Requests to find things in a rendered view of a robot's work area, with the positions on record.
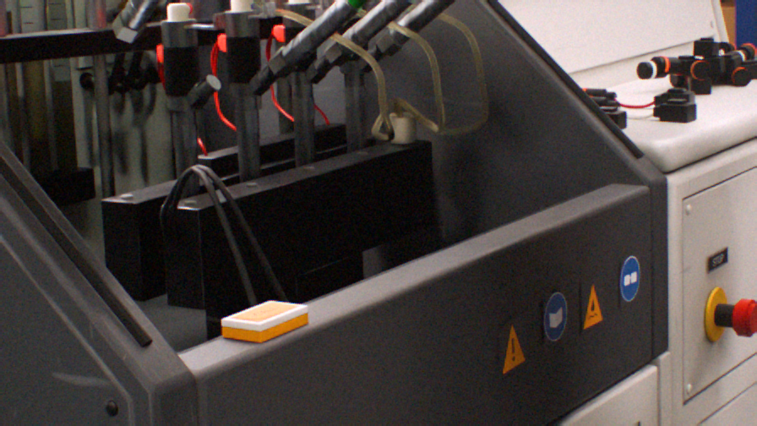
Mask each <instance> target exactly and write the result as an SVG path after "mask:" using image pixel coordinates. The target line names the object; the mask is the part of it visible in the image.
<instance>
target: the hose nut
mask: <svg viewBox="0 0 757 426"><path fill-rule="evenodd" d="M122 12H123V11H122ZM122 12H121V13H120V14H118V16H117V17H116V19H115V21H114V22H113V24H112V27H113V29H114V32H115V35H116V38H118V39H120V40H123V41H126V42H129V43H132V42H133V41H135V40H136V39H137V38H138V37H140V36H141V34H142V32H143V31H144V29H145V27H146V25H147V23H145V24H144V26H143V27H142V28H139V29H133V28H130V27H128V26H127V25H126V24H125V23H124V22H123V19H122Z"/></svg>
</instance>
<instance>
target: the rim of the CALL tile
mask: <svg viewBox="0 0 757 426"><path fill-rule="evenodd" d="M267 303H281V302H275V301H269V302H266V303H262V304H260V305H258V306H255V307H253V308H250V309H247V310H244V311H242V312H240V313H237V314H234V315H231V316H229V317H226V318H224V319H222V320H221V325H222V326H225V327H231V328H238V329H244V330H255V331H262V330H266V329H269V328H270V327H273V326H275V325H278V324H281V323H283V322H286V321H288V320H291V319H293V318H296V317H297V316H300V315H302V314H305V313H307V312H308V306H307V305H300V304H294V303H283V304H290V305H296V306H299V307H297V308H294V309H291V310H288V311H286V312H284V313H282V314H278V315H276V316H274V317H271V318H269V319H266V320H263V321H261V322H253V321H247V320H241V319H231V317H234V316H236V315H239V314H242V313H245V312H247V311H249V310H252V309H256V308H258V307H260V306H263V305H265V304H267Z"/></svg>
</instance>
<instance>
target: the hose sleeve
mask: <svg viewBox="0 0 757 426"><path fill-rule="evenodd" d="M159 1H160V0H128V2H127V4H126V7H125V9H124V10H123V12H122V19H123V22H124V23H125V24H126V25H127V26H128V27H130V28H133V29H139V28H142V27H143V26H144V24H145V23H146V21H147V19H149V18H150V16H151V15H152V13H153V12H154V10H155V6H156V5H157V3H158V2H159Z"/></svg>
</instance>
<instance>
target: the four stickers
mask: <svg viewBox="0 0 757 426"><path fill-rule="evenodd" d="M637 298H640V252H639V253H637V254H633V255H630V256H628V257H626V258H623V259H621V260H620V306H621V305H624V304H626V303H628V302H631V301H633V300H635V299H637ZM581 307H582V333H583V332H585V331H587V330H589V329H591V328H593V327H595V326H597V325H599V324H601V323H603V276H599V277H597V278H596V279H594V280H592V281H588V282H587V283H585V284H583V285H581ZM543 316H544V347H547V346H549V345H551V344H553V343H554V342H556V341H558V340H559V339H561V338H563V337H565V336H567V335H568V306H567V287H564V288H562V289H560V290H558V291H556V292H554V293H552V294H550V295H548V296H546V297H545V298H544V299H543ZM498 332H499V350H500V367H501V379H502V378H503V377H504V376H505V375H507V374H509V373H511V372H512V371H514V370H515V369H517V368H519V367H520V366H521V365H523V364H524V363H526V328H525V313H523V314H520V315H519V316H517V317H515V318H514V319H512V320H510V321H509V322H507V323H505V324H504V325H501V326H499V328H498Z"/></svg>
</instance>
